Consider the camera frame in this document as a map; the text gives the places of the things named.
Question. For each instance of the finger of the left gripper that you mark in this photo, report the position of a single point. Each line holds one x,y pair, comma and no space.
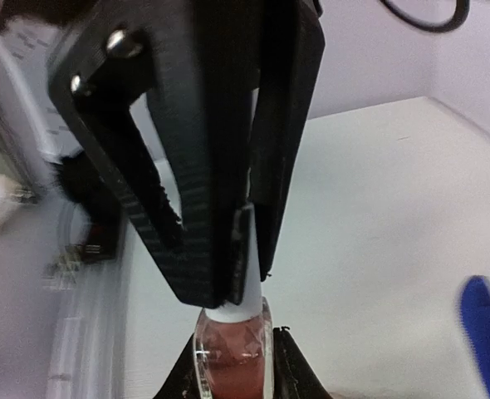
181,383
293,376

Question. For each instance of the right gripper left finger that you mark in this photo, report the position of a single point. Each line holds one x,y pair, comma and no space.
157,94

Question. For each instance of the blue red white jacket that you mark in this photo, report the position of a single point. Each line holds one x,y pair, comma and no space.
474,311

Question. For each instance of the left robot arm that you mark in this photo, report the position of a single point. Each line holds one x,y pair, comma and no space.
83,199

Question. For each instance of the white nail polish cap brush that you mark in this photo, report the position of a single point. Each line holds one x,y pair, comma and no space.
233,242

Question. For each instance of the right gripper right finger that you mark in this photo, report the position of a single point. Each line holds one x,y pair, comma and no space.
291,51

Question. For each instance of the aluminium table front rail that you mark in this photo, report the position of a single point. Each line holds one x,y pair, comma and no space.
88,346

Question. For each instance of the pink nail polish bottle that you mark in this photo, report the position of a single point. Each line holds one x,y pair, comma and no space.
234,360

